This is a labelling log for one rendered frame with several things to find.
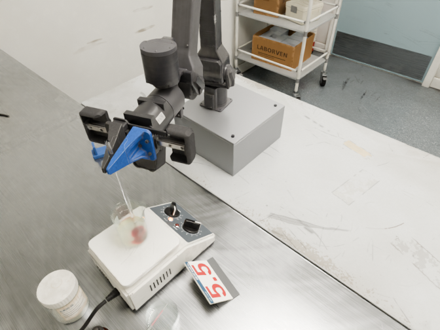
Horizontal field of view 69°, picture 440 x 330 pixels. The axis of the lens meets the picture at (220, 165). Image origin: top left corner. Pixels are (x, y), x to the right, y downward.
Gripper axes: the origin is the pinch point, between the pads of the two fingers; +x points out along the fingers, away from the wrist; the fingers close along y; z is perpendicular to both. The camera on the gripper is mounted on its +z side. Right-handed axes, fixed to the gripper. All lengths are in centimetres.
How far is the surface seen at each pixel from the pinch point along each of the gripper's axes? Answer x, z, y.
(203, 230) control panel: -5.9, 22.4, -9.4
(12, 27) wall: -83, 25, 117
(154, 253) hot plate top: 4.2, 17.3, -4.8
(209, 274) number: 1.2, 24.5, -13.3
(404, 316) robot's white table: -3, 26, -47
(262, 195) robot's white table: -21.8, 26.2, -17.7
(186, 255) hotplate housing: 0.6, 21.7, -8.8
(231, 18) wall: -228, 63, 57
